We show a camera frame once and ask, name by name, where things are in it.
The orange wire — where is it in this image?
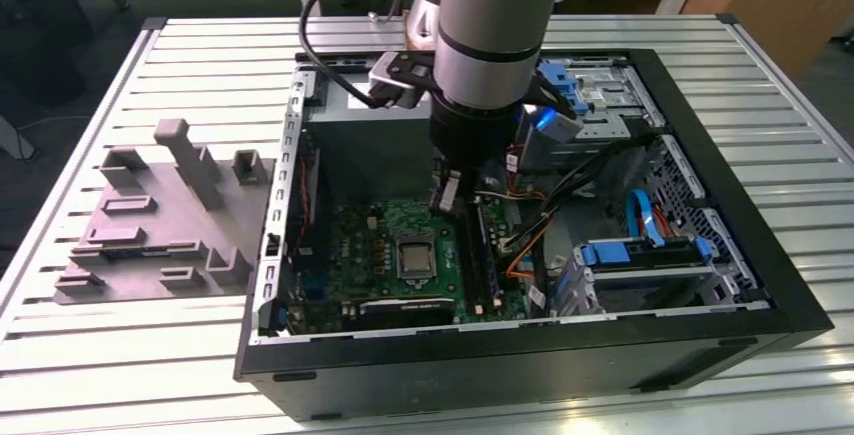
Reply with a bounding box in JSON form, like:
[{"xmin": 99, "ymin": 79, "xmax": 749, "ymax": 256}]
[{"xmin": 504, "ymin": 244, "xmax": 535, "ymax": 284}]

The white rounded camera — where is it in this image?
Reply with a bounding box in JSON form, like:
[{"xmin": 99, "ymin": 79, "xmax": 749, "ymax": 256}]
[{"xmin": 523, "ymin": 103, "xmax": 586, "ymax": 144}]

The blue data cable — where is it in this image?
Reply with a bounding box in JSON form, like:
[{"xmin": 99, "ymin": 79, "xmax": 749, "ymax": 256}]
[{"xmin": 626, "ymin": 188, "xmax": 668, "ymax": 249}]

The black sleeved cable bundle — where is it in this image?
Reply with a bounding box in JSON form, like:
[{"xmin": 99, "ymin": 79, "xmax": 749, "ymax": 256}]
[{"xmin": 499, "ymin": 139, "xmax": 659, "ymax": 251}]

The black PC case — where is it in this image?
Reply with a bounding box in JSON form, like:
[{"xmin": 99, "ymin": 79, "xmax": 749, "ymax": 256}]
[{"xmin": 231, "ymin": 47, "xmax": 837, "ymax": 424}]

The silver drive cage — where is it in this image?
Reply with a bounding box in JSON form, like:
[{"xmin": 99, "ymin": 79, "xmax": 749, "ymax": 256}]
[
  {"xmin": 516, "ymin": 62, "xmax": 668, "ymax": 171},
  {"xmin": 572, "ymin": 237, "xmax": 769, "ymax": 316}
]

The twisted fan wire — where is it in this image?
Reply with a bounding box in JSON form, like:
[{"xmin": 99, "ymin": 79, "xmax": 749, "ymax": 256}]
[{"xmin": 295, "ymin": 152, "xmax": 316, "ymax": 261}]

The grey boxy camera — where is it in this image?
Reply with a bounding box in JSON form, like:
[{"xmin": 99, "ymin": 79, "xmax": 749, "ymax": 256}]
[{"xmin": 364, "ymin": 51, "xmax": 436, "ymax": 111}]

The grey power supply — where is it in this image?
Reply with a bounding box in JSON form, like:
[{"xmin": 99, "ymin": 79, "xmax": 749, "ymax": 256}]
[{"xmin": 303, "ymin": 68, "xmax": 442, "ymax": 201}]

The blue disk carrier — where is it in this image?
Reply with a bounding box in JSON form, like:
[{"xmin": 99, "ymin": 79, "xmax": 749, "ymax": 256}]
[
  {"xmin": 579, "ymin": 237, "xmax": 715, "ymax": 269},
  {"xmin": 536, "ymin": 62, "xmax": 588, "ymax": 117}
]

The wooden cabinet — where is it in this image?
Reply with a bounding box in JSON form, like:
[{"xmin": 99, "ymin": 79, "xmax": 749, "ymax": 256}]
[{"xmin": 683, "ymin": 0, "xmax": 854, "ymax": 81}]

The black case fan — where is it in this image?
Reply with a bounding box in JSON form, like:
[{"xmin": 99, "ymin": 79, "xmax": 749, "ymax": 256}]
[{"xmin": 292, "ymin": 129, "xmax": 336, "ymax": 272}]

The green motherboard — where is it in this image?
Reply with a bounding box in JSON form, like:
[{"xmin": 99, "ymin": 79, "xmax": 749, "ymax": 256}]
[{"xmin": 279, "ymin": 197, "xmax": 535, "ymax": 334}]

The power wire bundle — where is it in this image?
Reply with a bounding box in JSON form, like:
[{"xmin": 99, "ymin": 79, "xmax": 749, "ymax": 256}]
[{"xmin": 479, "ymin": 177, "xmax": 546, "ymax": 202}]

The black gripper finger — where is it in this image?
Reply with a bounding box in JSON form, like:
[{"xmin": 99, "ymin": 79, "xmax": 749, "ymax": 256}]
[
  {"xmin": 458, "ymin": 167, "xmax": 483, "ymax": 216},
  {"xmin": 430, "ymin": 168, "xmax": 462, "ymax": 214}
]

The white stand leg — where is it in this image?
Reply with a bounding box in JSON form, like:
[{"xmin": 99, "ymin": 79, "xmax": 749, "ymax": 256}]
[{"xmin": 0, "ymin": 113, "xmax": 36, "ymax": 160}]

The grey parts rack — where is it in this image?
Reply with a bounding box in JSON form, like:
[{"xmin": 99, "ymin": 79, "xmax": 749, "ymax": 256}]
[{"xmin": 51, "ymin": 118, "xmax": 279, "ymax": 306}]

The CPU socket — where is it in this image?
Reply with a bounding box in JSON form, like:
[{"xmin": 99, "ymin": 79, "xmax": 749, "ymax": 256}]
[{"xmin": 394, "ymin": 234, "xmax": 442, "ymax": 287}]

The black graphics card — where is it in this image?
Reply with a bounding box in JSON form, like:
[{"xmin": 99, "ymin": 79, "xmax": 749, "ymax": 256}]
[{"xmin": 356, "ymin": 297, "xmax": 455, "ymax": 329}]

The short blue expansion slot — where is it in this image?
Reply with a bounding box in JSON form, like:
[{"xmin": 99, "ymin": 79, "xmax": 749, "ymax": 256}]
[{"xmin": 302, "ymin": 276, "xmax": 330, "ymax": 305}]

